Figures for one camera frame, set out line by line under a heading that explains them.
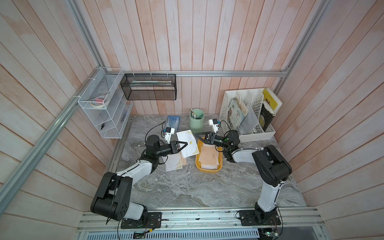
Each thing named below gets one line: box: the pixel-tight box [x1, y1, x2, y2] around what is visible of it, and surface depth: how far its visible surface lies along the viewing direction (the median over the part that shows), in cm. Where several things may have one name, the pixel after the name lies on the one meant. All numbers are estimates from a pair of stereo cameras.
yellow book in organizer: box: [263, 88, 278, 110], surface depth 97 cm
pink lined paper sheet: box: [180, 151, 187, 166], surface depth 95 cm
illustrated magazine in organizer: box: [228, 97, 249, 129], surface depth 100 cm
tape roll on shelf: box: [90, 98, 105, 108], surface depth 75 cm
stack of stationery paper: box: [199, 143, 219, 170], surface depth 95 cm
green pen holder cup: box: [189, 108, 205, 134], surface depth 106 cm
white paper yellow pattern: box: [162, 153, 183, 172], surface depth 94 cm
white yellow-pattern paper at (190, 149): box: [176, 129, 199, 159], surface depth 82 cm
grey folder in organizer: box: [239, 103, 259, 135], surface depth 100 cm
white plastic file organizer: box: [218, 88, 283, 143], surface depth 102 cm
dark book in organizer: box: [258, 100, 276, 132], surface depth 100 cm
